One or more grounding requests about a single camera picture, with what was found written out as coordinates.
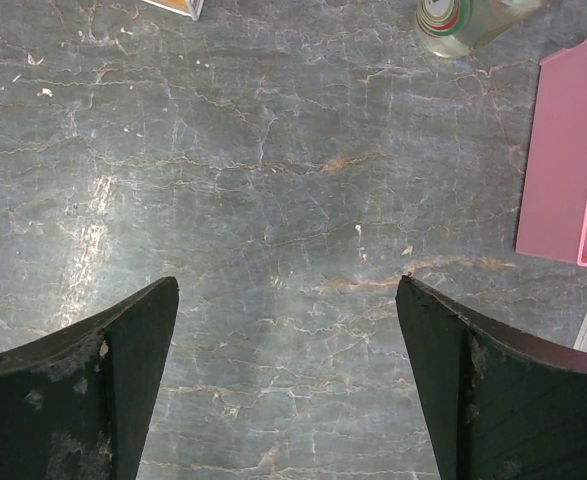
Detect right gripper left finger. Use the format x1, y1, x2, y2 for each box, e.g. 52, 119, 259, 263
0, 277, 179, 479

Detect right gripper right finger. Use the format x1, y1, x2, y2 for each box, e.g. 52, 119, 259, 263
396, 276, 587, 479

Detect pink plastic bin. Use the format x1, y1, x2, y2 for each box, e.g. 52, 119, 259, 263
516, 38, 587, 267

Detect clear glass bottle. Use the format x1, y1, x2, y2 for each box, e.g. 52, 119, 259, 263
414, 0, 549, 58

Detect white wire shelf rack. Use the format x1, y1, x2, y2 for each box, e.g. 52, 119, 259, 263
143, 0, 204, 21

